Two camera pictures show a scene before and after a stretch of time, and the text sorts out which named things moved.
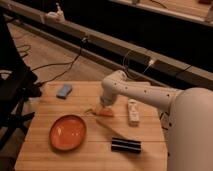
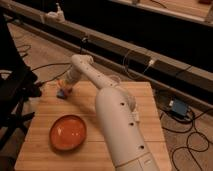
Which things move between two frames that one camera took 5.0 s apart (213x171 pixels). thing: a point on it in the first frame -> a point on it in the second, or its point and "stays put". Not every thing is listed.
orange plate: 67,132 stays put
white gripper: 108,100 -> 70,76
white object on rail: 57,16 stays put
